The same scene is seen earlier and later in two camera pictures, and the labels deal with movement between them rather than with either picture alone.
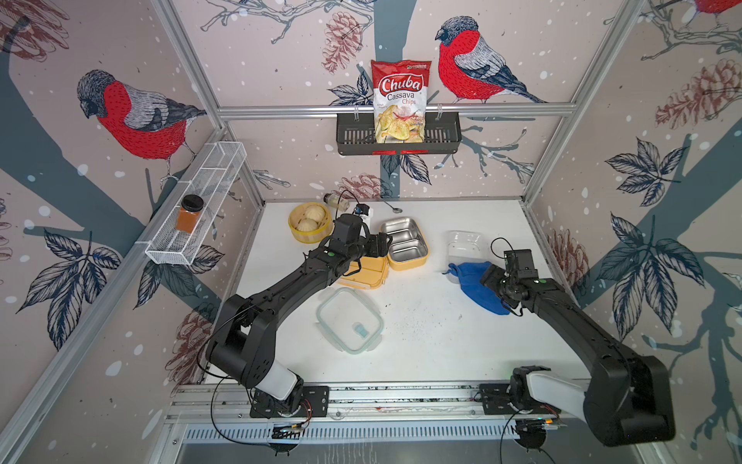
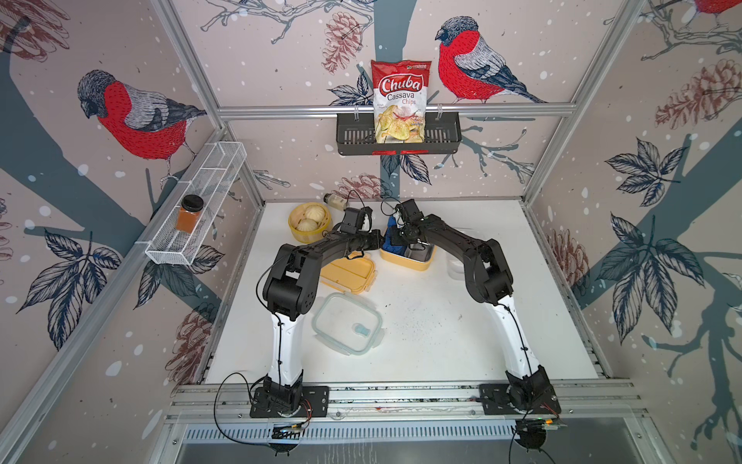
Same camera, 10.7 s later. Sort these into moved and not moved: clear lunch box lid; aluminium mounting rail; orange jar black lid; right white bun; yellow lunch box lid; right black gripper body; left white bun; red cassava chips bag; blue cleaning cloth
Moved: right black gripper body; yellow lunch box lid; blue cleaning cloth
Not moved: clear lunch box lid; right white bun; red cassava chips bag; aluminium mounting rail; orange jar black lid; left white bun
